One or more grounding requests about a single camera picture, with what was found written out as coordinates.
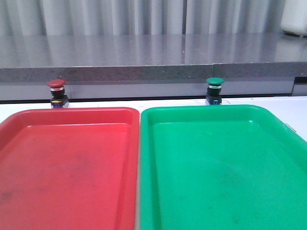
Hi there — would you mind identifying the green mushroom push button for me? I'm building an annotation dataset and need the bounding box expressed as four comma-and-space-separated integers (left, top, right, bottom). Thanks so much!
205, 77, 224, 105

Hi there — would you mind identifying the red mushroom push button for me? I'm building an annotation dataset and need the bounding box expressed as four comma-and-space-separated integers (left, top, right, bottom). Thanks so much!
47, 79, 69, 108

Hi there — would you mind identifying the grey stone counter ledge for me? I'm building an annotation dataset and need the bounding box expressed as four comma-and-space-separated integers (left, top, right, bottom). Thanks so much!
0, 33, 307, 84

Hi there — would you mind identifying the green plastic tray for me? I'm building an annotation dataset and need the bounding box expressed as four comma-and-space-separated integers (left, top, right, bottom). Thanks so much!
140, 105, 307, 230

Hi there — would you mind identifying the red plastic tray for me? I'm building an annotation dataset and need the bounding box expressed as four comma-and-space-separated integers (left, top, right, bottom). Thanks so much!
0, 107, 140, 230

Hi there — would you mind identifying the white container on counter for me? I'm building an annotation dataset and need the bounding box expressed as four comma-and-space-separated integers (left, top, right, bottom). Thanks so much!
281, 0, 307, 36

